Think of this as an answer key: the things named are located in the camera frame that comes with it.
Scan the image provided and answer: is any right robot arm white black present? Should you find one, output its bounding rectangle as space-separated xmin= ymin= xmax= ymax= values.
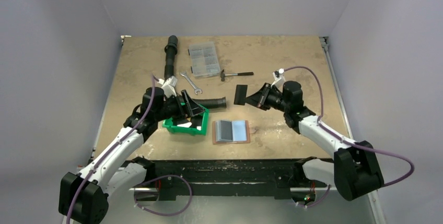
xmin=244 ymin=81 xmax=384 ymax=201

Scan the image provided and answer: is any white card in bin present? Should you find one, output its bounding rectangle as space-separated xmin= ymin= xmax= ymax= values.
xmin=177 ymin=122 xmax=192 ymax=128

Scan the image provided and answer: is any silver open-end wrench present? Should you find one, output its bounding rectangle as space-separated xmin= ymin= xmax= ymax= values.
xmin=180 ymin=71 xmax=203 ymax=95

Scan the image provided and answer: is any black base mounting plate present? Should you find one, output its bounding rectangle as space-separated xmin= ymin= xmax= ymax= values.
xmin=122 ymin=156 xmax=328 ymax=202

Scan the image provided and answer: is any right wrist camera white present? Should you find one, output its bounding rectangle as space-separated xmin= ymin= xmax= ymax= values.
xmin=272 ymin=68 xmax=286 ymax=88

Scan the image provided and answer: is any black corrugated hose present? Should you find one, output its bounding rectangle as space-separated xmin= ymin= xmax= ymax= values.
xmin=163 ymin=35 xmax=227 ymax=110

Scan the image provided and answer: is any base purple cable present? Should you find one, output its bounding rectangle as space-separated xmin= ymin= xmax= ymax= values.
xmin=133 ymin=174 xmax=193 ymax=217
xmin=294 ymin=181 xmax=331 ymax=209

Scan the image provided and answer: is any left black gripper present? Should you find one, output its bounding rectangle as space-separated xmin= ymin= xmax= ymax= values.
xmin=155 ymin=89 xmax=204 ymax=122

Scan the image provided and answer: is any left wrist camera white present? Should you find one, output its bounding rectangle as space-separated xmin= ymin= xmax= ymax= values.
xmin=158 ymin=76 xmax=178 ymax=98

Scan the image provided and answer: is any small black-handled hammer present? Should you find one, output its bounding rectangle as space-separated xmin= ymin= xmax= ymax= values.
xmin=220 ymin=69 xmax=254 ymax=81

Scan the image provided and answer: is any aluminium frame rail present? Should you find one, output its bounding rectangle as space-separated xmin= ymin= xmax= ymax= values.
xmin=101 ymin=187 xmax=386 ymax=223

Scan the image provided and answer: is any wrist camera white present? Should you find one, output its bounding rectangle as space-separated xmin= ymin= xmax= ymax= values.
xmin=158 ymin=76 xmax=178 ymax=98
xmin=272 ymin=68 xmax=286 ymax=88

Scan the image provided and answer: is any black credit card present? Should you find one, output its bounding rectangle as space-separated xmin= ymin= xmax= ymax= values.
xmin=234 ymin=84 xmax=248 ymax=105

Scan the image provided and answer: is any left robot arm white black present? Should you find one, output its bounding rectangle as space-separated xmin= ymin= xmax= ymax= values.
xmin=59 ymin=86 xmax=206 ymax=223

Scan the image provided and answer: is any clear plastic screw organizer box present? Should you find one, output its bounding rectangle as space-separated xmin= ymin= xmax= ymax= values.
xmin=188 ymin=42 xmax=221 ymax=78

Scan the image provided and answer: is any green plastic bin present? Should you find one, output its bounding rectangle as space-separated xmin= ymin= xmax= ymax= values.
xmin=162 ymin=106 xmax=209 ymax=136

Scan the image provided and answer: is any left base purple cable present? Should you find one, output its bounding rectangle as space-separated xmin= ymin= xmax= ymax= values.
xmin=133 ymin=174 xmax=193 ymax=217

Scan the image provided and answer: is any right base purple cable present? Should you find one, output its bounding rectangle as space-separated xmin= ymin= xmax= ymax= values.
xmin=294 ymin=181 xmax=331 ymax=209

